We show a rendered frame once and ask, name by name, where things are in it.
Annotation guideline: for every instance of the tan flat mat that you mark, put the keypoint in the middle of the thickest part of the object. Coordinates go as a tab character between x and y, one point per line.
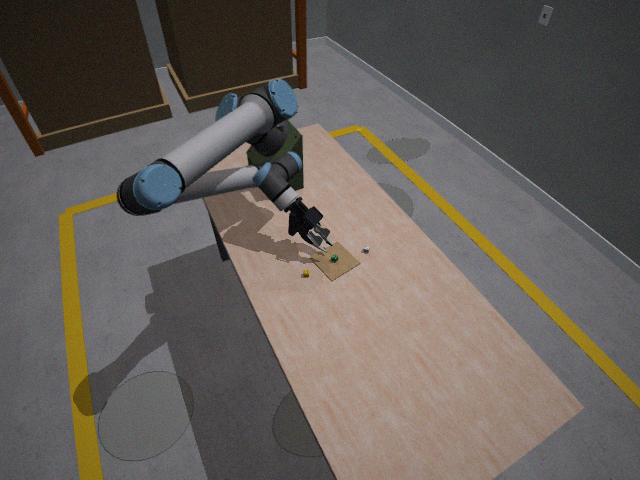
333	270

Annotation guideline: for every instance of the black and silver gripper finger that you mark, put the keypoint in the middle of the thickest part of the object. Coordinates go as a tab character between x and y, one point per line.
323	232
312	239

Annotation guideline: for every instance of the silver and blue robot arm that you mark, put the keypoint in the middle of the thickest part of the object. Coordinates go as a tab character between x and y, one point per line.
253	119

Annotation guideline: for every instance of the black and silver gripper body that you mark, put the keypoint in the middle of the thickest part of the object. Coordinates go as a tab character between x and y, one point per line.
306	218

